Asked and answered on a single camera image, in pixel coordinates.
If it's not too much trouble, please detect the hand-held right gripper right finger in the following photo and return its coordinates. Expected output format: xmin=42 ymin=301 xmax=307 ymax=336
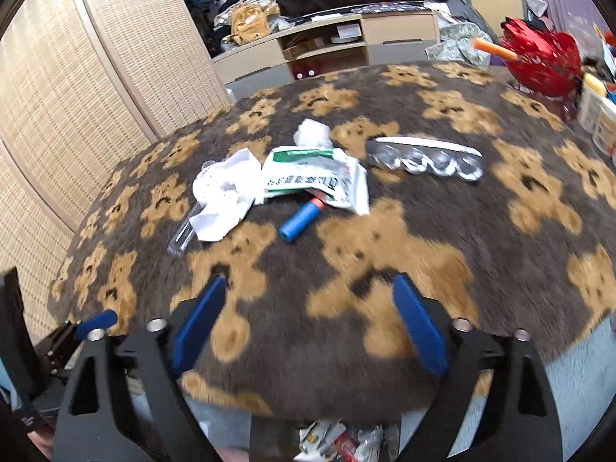
xmin=392 ymin=273 xmax=564 ymax=462

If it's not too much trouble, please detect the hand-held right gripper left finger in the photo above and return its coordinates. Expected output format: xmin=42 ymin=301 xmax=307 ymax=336
xmin=52 ymin=274 xmax=228 ymax=462

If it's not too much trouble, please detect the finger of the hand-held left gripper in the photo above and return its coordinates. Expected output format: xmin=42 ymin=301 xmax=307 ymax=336
xmin=36 ymin=309 xmax=119 ymax=381

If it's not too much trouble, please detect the clear plastic tube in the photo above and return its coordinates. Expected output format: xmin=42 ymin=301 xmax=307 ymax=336
xmin=167 ymin=161 xmax=227 ymax=257

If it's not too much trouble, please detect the silver foil wrapper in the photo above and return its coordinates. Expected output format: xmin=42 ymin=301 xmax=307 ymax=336
xmin=358 ymin=426 xmax=387 ymax=460

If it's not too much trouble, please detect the black trash bin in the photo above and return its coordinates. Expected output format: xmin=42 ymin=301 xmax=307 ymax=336
xmin=249 ymin=416 xmax=402 ymax=462

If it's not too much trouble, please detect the large white paper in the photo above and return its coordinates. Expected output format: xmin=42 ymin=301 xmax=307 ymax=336
xmin=190 ymin=148 xmax=263 ymax=242

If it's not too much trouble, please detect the blue foam dart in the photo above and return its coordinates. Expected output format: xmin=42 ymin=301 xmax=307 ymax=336
xmin=279 ymin=196 xmax=328 ymax=241

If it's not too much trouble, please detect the white printed wrapper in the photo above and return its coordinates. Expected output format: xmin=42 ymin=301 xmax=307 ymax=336
xmin=298 ymin=421 xmax=347 ymax=460

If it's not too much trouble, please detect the clear plastic blister pack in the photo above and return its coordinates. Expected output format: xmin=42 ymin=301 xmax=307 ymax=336
xmin=365 ymin=136 xmax=484 ymax=182

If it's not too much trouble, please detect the green white packet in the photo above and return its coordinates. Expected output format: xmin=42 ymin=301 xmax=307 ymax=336
xmin=255 ymin=147 xmax=371 ymax=216

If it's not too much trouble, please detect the small white tissue ball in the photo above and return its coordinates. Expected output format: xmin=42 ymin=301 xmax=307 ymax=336
xmin=293 ymin=118 xmax=334 ymax=150

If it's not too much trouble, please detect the brown bear printed blanket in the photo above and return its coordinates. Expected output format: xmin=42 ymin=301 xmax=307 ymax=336
xmin=48 ymin=62 xmax=616 ymax=419

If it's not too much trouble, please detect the woven folding screen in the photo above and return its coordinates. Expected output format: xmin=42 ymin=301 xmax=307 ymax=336
xmin=0 ymin=0 xmax=232 ymax=342

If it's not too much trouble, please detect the cream bottle yellow cap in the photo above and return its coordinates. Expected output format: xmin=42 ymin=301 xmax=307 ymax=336
xmin=575 ymin=74 xmax=607 ymax=133

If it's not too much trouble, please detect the grey green patterned cloth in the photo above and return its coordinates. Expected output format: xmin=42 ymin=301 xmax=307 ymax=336
xmin=426 ymin=22 xmax=496 ymax=65

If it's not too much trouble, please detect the orange foam dart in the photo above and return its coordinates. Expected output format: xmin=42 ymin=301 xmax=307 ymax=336
xmin=472 ymin=37 xmax=521 ymax=61

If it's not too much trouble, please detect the red woven basket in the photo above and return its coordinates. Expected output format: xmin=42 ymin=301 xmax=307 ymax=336
xmin=500 ymin=17 xmax=583 ymax=97

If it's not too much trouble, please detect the beige television cabinet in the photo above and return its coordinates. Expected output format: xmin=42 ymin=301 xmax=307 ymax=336
xmin=212 ymin=2 xmax=441 ymax=92

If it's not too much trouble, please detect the yellow backpack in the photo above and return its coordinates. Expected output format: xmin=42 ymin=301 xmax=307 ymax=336
xmin=230 ymin=6 xmax=270 ymax=46

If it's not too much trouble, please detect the pile of clothes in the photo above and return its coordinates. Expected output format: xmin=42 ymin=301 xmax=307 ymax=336
xmin=168 ymin=0 xmax=294 ymax=54

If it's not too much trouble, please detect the dark patterned cloth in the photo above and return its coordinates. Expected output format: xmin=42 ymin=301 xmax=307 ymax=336
xmin=351 ymin=2 xmax=427 ymax=14

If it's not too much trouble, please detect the dark grey jacket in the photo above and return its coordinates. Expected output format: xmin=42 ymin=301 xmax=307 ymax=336
xmin=423 ymin=0 xmax=499 ymax=42

